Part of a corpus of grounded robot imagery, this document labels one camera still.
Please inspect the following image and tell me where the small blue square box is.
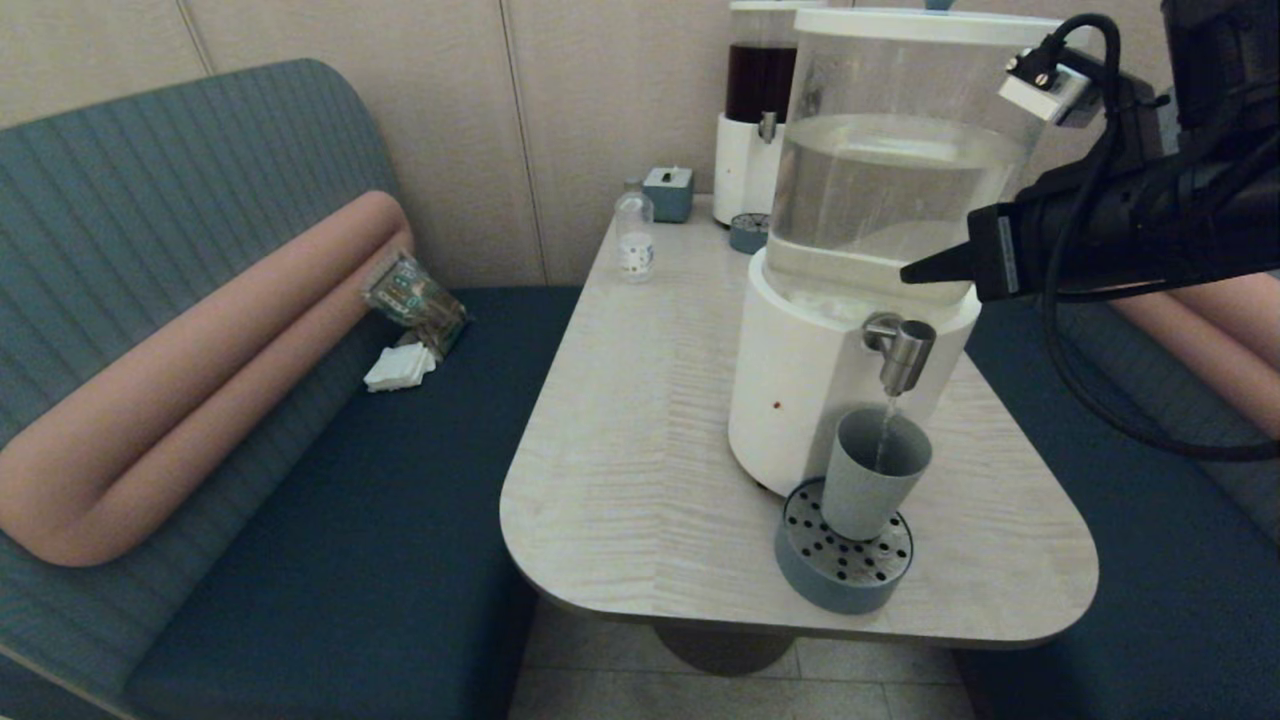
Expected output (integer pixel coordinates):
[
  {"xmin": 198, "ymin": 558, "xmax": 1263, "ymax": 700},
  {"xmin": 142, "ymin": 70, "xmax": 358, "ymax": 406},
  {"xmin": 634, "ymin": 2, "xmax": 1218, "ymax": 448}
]
[{"xmin": 641, "ymin": 165, "xmax": 694, "ymax": 223}]

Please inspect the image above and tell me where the dark drink dispenser white base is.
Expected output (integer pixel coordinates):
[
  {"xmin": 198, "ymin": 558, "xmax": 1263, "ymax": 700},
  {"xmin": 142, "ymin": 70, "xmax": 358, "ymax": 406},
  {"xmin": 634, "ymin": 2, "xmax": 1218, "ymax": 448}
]
[{"xmin": 712, "ymin": 0, "xmax": 801, "ymax": 229}]

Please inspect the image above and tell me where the metal water dispenser tap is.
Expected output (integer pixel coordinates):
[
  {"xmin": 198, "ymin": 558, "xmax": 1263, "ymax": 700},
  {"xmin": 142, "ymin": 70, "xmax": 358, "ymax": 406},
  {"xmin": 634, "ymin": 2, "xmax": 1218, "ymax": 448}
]
[{"xmin": 862, "ymin": 312, "xmax": 938, "ymax": 397}]

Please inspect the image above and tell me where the white paper napkins stack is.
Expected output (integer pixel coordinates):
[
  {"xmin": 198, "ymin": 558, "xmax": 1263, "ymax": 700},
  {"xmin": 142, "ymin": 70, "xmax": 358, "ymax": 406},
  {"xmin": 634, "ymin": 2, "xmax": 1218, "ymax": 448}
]
[{"xmin": 362, "ymin": 342, "xmax": 437, "ymax": 393}]

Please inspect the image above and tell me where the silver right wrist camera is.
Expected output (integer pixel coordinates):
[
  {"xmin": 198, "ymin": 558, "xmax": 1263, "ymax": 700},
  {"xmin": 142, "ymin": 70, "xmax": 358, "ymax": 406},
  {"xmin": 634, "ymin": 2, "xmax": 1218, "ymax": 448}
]
[{"xmin": 998, "ymin": 45, "xmax": 1097, "ymax": 129}]

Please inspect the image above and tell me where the clear water dispenser white base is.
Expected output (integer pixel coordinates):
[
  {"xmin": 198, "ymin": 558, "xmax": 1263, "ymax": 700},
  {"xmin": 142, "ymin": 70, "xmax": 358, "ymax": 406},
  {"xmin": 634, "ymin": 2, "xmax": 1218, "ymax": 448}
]
[{"xmin": 727, "ymin": 5, "xmax": 1066, "ymax": 499}]

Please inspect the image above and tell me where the grey-blue plastic cup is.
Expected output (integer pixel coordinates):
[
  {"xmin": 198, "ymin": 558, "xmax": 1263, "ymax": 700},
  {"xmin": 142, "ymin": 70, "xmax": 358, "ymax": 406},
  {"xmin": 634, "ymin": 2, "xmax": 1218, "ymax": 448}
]
[{"xmin": 822, "ymin": 405, "xmax": 934, "ymax": 543}]

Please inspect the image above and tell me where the crinkled snack bag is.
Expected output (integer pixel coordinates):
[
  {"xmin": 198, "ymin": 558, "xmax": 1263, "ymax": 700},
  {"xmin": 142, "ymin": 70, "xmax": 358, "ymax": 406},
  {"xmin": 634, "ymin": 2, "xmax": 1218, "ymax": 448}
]
[{"xmin": 360, "ymin": 250, "xmax": 469, "ymax": 359}]

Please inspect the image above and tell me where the large round perforated drip tray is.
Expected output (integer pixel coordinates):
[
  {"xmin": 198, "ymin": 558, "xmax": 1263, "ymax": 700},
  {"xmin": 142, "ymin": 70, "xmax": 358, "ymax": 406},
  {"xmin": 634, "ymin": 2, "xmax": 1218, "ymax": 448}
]
[{"xmin": 774, "ymin": 476, "xmax": 915, "ymax": 615}]

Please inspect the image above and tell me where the pink bolster cushion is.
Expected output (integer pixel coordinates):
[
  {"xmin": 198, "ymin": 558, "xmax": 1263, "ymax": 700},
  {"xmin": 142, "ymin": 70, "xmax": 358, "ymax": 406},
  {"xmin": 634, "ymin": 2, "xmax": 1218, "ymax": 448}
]
[
  {"xmin": 0, "ymin": 190, "xmax": 414, "ymax": 568},
  {"xmin": 1108, "ymin": 270, "xmax": 1280, "ymax": 443}
]

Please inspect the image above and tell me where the blue ribbed bench sofa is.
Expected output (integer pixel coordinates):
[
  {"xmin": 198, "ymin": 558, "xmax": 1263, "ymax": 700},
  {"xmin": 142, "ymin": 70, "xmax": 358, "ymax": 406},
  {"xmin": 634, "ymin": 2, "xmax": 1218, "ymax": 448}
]
[
  {"xmin": 0, "ymin": 57, "xmax": 581, "ymax": 720},
  {"xmin": 950, "ymin": 68, "xmax": 1280, "ymax": 720}
]

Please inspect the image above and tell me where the black right camera cable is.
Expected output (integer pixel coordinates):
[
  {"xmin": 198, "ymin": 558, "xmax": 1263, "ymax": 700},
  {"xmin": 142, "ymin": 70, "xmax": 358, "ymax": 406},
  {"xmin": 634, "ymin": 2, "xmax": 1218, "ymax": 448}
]
[{"xmin": 1038, "ymin": 12, "xmax": 1280, "ymax": 464}]

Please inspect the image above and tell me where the small round blue drip tray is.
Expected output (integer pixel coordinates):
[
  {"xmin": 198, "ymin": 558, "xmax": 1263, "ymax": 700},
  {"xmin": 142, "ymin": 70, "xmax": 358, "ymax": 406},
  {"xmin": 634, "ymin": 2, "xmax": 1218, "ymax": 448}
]
[{"xmin": 728, "ymin": 211, "xmax": 771, "ymax": 254}]

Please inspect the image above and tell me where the small clear plastic bottle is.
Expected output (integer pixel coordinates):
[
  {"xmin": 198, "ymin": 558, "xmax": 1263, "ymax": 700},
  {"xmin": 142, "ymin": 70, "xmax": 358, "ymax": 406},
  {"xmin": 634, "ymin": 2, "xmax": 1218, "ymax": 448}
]
[{"xmin": 613, "ymin": 178, "xmax": 654, "ymax": 284}]

